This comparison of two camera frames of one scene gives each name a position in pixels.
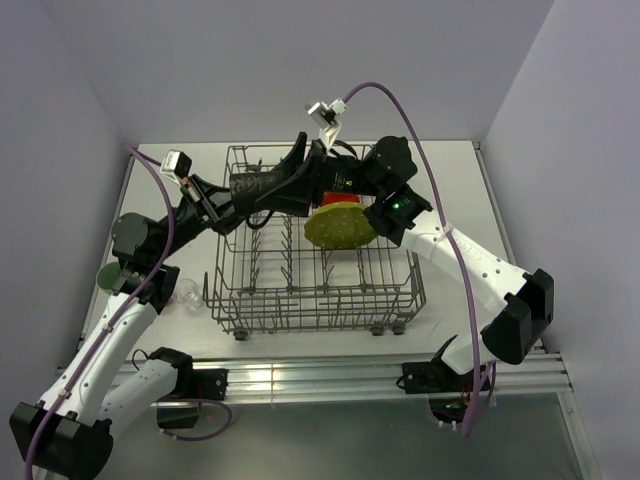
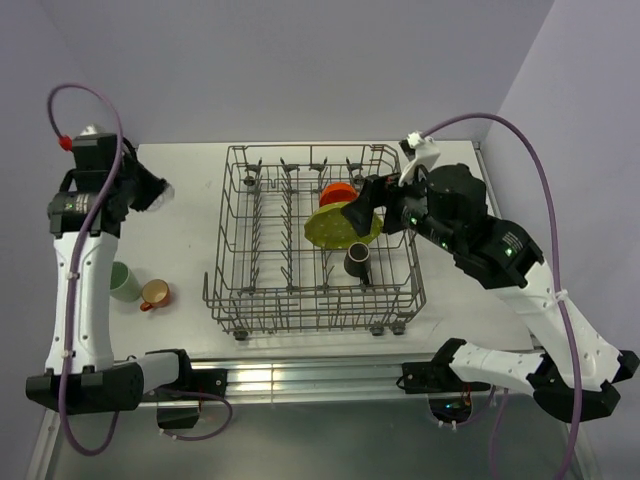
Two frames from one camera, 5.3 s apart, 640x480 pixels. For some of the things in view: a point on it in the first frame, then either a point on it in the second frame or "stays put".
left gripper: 195,191 → 153,187
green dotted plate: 339,225 stays put
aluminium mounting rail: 537,371 stays put
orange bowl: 335,197 stays put
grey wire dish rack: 313,245 stays put
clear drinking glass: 187,296 → 164,198
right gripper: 293,196 → 378,192
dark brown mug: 245,189 → 357,261
